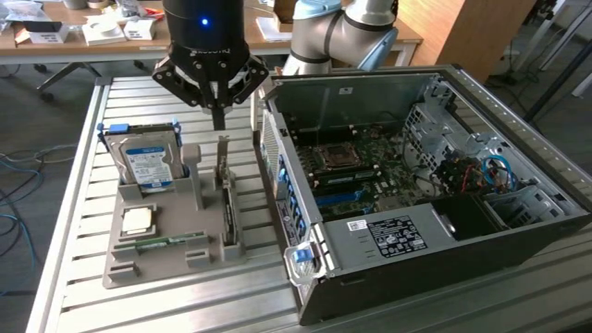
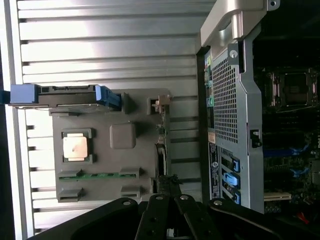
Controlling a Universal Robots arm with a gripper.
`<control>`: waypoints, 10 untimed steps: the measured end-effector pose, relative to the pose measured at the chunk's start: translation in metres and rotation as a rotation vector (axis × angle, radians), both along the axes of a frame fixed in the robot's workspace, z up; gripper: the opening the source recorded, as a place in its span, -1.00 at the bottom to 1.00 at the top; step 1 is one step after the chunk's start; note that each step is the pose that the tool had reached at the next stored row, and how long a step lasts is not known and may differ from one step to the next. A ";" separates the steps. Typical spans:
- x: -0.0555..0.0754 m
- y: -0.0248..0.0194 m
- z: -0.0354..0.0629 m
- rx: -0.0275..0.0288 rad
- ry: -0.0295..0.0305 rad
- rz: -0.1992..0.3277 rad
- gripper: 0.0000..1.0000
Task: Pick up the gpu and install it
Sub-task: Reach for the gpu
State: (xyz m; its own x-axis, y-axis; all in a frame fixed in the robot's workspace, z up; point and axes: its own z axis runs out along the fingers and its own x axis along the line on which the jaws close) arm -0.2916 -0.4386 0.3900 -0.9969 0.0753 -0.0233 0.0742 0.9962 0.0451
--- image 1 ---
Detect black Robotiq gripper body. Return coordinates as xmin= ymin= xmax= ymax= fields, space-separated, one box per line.
xmin=162 ymin=0 xmax=251 ymax=84

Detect graphics card with metal bracket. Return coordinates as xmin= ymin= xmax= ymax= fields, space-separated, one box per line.
xmin=216 ymin=134 xmax=240 ymax=246

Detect wooden office desk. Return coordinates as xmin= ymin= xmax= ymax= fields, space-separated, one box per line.
xmin=0 ymin=0 xmax=172 ymax=67
xmin=243 ymin=0 xmax=424 ymax=67

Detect small white labelled box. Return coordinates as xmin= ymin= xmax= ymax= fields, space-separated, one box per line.
xmin=123 ymin=19 xmax=158 ymax=41

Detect white paper stack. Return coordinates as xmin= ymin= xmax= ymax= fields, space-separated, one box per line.
xmin=255 ymin=16 xmax=294 ymax=43

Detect open cardboard box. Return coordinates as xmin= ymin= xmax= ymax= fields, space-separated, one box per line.
xmin=272 ymin=0 xmax=300 ymax=24

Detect black desk leg with casters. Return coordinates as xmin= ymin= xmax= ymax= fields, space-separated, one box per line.
xmin=35 ymin=61 xmax=104 ymax=102

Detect hard disk in blue caddy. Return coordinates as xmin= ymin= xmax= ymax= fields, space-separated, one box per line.
xmin=96 ymin=117 xmax=187 ymax=194

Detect metal CPU socket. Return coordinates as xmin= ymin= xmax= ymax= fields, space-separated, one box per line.
xmin=314 ymin=144 xmax=367 ymax=171

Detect white box with black lid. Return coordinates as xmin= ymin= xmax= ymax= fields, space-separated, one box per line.
xmin=23 ymin=20 xmax=71 ymax=44

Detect installed dark RAM stick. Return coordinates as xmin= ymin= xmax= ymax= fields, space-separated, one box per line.
xmin=323 ymin=169 xmax=379 ymax=187

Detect blue expansion slot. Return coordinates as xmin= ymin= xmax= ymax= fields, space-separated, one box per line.
xmin=316 ymin=191 xmax=363 ymax=206

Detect clear plastic bags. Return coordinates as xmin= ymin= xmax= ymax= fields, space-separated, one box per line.
xmin=0 ymin=0 xmax=50 ymax=22

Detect silver CPU chip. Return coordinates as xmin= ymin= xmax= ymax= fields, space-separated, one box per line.
xmin=120 ymin=207 xmax=156 ymax=235

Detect green motherboard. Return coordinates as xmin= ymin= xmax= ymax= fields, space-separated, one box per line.
xmin=294 ymin=126 xmax=436 ymax=223

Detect perforated metal drive cage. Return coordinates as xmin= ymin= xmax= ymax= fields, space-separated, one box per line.
xmin=400 ymin=102 xmax=468 ymax=173

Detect green RAM stick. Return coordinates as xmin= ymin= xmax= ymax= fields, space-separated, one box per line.
xmin=114 ymin=232 xmax=210 ymax=249

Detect grey plastic parts rack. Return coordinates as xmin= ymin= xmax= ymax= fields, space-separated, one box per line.
xmin=102 ymin=144 xmax=251 ymax=289

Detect blue case latch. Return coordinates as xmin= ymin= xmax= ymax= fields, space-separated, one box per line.
xmin=292 ymin=248 xmax=316 ymax=265

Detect grey power supply unit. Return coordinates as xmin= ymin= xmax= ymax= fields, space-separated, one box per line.
xmin=320 ymin=203 xmax=460 ymax=272

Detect black metal pole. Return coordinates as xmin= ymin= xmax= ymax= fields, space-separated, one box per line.
xmin=527 ymin=20 xmax=592 ymax=122

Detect open black PC case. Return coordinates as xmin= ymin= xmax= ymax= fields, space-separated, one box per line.
xmin=251 ymin=63 xmax=592 ymax=327

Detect metal disk bay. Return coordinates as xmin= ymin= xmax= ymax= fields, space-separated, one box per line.
xmin=483 ymin=184 xmax=568 ymax=230

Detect white floor cable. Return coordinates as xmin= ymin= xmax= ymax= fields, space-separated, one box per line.
xmin=0 ymin=144 xmax=78 ymax=164

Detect black floor cable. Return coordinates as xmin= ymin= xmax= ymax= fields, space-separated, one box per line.
xmin=0 ymin=169 xmax=43 ymax=257

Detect black and red wire bundle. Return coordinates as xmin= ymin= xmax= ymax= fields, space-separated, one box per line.
xmin=434 ymin=155 xmax=486 ymax=195

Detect blue floor cable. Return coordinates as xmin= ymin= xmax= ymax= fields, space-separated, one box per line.
xmin=0 ymin=157 xmax=44 ymax=296

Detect blue wire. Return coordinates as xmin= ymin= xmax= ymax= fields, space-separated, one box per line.
xmin=479 ymin=155 xmax=520 ymax=194

